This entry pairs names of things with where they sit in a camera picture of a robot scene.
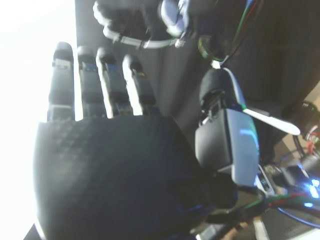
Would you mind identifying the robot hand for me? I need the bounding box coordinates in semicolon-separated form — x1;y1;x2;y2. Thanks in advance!
32;41;261;240

